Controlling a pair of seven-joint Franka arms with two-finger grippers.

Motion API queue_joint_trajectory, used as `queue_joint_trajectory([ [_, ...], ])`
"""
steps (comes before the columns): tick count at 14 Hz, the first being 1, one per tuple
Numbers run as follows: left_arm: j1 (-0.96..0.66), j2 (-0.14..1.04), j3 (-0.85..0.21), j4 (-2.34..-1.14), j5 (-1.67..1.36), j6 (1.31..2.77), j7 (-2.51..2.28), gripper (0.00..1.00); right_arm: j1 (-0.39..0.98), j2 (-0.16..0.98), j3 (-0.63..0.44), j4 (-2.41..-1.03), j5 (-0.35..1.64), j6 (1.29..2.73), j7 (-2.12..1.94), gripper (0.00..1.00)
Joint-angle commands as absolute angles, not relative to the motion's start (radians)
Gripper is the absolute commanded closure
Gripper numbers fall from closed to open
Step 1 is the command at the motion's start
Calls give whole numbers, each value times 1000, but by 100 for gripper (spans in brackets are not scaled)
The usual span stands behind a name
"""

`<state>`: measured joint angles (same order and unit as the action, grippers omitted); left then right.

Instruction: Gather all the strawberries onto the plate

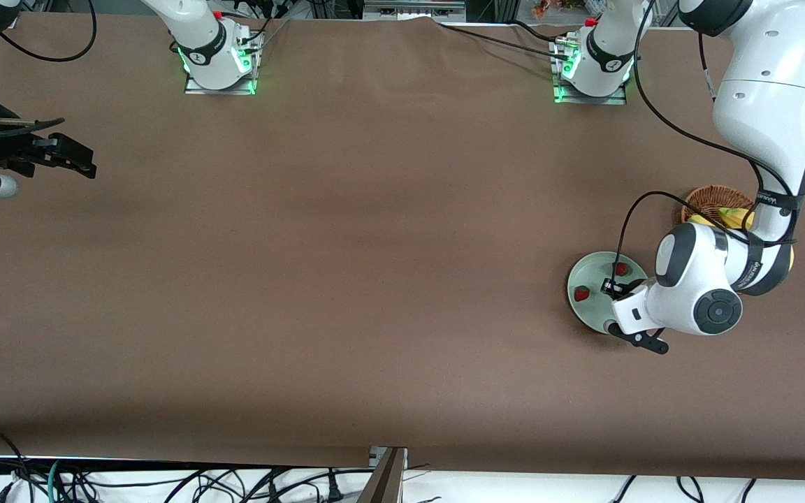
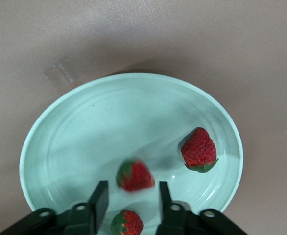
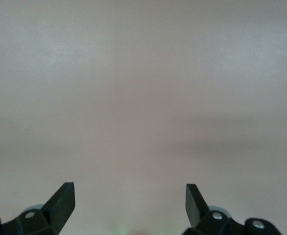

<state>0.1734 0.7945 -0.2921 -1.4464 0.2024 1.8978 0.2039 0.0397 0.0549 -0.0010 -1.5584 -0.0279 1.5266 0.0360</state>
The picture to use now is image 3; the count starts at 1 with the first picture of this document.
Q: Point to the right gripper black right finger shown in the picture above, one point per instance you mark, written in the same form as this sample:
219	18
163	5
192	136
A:
195	205

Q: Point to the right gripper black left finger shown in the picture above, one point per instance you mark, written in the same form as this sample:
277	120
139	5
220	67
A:
57	208

